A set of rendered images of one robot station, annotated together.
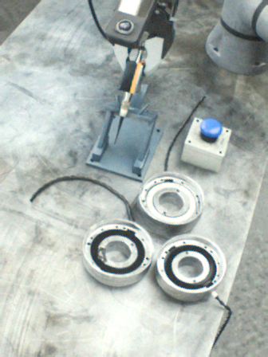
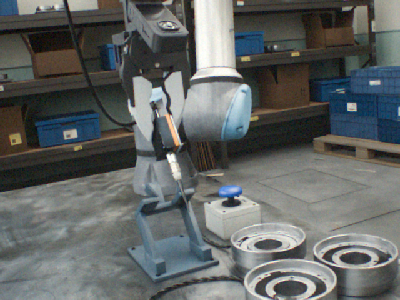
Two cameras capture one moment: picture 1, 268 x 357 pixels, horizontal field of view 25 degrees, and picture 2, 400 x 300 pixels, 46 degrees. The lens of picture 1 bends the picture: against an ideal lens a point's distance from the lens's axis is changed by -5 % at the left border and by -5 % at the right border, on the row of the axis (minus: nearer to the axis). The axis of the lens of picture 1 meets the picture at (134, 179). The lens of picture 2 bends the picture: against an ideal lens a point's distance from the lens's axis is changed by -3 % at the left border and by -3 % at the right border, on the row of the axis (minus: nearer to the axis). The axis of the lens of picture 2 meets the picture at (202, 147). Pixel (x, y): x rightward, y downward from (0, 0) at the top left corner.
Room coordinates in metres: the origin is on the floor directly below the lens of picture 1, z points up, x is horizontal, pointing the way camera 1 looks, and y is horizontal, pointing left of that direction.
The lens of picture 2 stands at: (0.13, 0.36, 1.11)
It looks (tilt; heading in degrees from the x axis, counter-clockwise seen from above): 12 degrees down; 326
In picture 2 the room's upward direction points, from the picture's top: 6 degrees counter-clockwise
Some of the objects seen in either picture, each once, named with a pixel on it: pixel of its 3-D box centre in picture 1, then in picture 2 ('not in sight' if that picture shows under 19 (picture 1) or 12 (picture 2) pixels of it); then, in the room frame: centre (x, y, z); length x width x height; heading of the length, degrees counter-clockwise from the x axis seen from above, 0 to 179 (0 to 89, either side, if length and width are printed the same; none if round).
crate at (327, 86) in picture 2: not in sight; (331, 89); (3.56, -3.74, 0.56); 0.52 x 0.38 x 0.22; 76
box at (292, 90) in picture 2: not in sight; (282, 85); (3.68, -3.12, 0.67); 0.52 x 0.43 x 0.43; 79
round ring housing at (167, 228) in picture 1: (170, 205); (268, 249); (0.61, -0.06, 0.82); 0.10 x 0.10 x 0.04
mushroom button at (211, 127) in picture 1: (209, 134); (231, 201); (0.75, -0.11, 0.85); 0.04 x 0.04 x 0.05
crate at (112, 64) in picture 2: not in sight; (132, 55); (3.98, -1.63, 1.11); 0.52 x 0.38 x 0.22; 79
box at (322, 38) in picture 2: not in sight; (328, 29); (3.55, -3.73, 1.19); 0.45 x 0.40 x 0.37; 74
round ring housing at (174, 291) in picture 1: (189, 269); (355, 264); (0.49, -0.10, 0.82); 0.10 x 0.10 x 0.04
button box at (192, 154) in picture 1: (207, 142); (230, 214); (0.76, -0.11, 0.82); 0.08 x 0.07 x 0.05; 169
